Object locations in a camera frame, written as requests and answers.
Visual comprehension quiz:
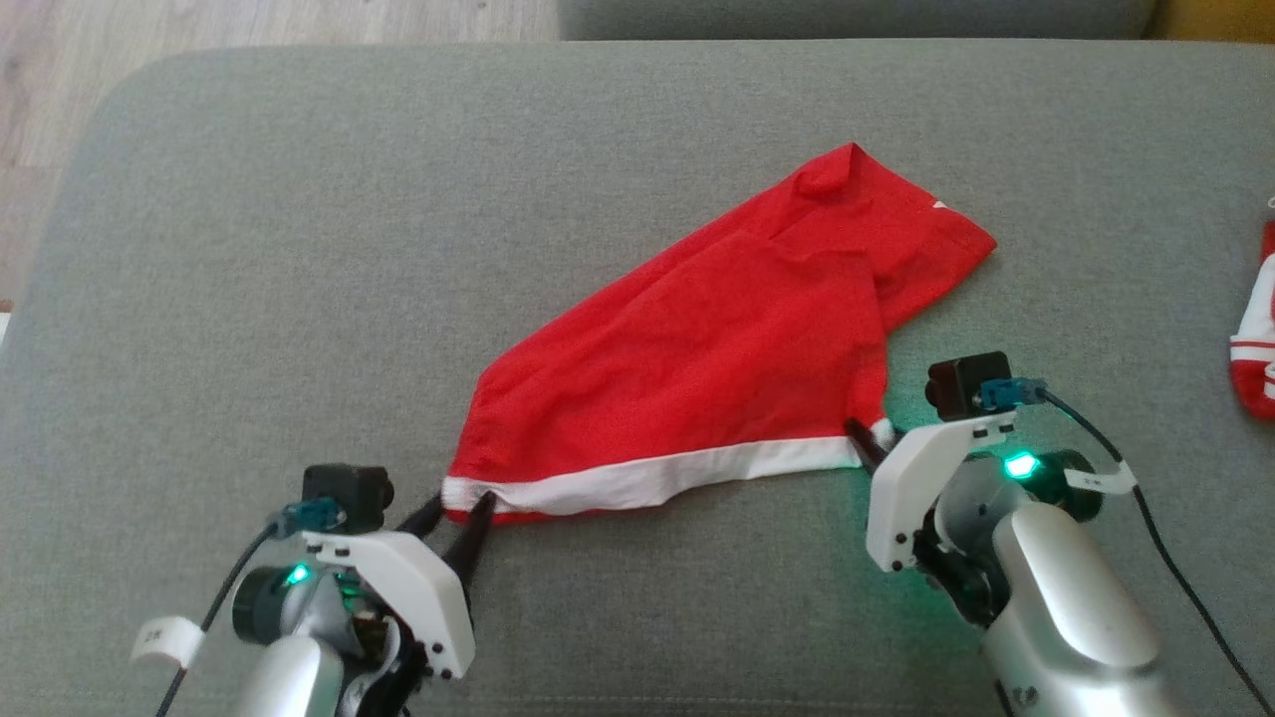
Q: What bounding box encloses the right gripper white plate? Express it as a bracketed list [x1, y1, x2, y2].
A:
[845, 413, 1105, 629]

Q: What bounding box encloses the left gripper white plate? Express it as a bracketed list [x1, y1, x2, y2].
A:
[232, 491, 498, 717]

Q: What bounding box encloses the red jersey with white sleeves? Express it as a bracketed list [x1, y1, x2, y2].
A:
[441, 142, 999, 527]

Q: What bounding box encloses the crumpled red and white garment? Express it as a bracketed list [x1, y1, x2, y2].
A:
[1228, 197, 1275, 420]

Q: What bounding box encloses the grey fabric sofa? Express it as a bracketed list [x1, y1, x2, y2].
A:
[0, 40, 1275, 717]

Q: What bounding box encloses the yellow wooden furniture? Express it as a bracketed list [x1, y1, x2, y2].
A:
[1146, 0, 1275, 44]

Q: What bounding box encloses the white right cable tag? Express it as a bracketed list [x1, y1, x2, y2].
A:
[1063, 460, 1138, 498]

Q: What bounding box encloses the white cable tag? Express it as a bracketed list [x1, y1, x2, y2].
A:
[130, 615, 206, 671]
[1063, 460, 1138, 498]

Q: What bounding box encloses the white left cable tag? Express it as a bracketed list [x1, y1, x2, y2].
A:
[130, 615, 206, 671]

